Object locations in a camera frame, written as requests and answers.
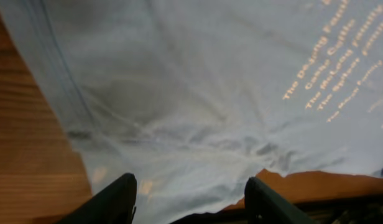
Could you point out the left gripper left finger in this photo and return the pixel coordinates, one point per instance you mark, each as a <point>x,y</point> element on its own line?
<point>115,204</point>

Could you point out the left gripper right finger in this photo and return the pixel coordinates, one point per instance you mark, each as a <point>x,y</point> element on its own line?
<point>264,205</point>

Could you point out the light blue printed t-shirt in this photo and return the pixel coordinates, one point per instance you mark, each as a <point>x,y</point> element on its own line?
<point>195,97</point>

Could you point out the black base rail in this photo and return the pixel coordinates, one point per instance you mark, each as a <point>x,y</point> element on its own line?
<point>345,210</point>

